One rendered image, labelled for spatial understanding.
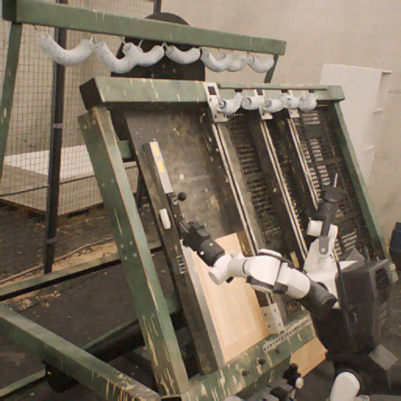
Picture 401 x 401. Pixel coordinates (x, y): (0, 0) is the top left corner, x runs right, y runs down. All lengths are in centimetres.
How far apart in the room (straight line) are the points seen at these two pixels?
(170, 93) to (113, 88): 33
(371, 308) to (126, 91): 122
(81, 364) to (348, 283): 113
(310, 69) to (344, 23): 65
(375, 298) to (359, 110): 418
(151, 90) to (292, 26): 562
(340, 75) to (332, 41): 153
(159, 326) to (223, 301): 44
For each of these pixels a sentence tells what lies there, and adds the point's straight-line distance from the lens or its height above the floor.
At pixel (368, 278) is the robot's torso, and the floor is 139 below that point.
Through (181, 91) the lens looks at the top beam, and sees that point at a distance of 259.
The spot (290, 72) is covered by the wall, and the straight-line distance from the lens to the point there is 793.
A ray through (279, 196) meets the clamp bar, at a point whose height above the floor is 142.
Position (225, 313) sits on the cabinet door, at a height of 104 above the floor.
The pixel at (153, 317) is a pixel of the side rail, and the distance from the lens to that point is 222.
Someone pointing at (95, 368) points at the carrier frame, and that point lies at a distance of 256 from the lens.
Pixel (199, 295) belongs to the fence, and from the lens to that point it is 239.
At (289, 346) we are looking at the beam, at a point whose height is 83.
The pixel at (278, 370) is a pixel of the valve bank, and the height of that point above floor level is 77.
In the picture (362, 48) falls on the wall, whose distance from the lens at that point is 771.
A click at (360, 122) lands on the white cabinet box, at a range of 627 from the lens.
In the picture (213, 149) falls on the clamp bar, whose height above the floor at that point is 166.
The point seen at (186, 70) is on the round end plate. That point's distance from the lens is 349.
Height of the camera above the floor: 214
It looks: 15 degrees down
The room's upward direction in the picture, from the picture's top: 7 degrees clockwise
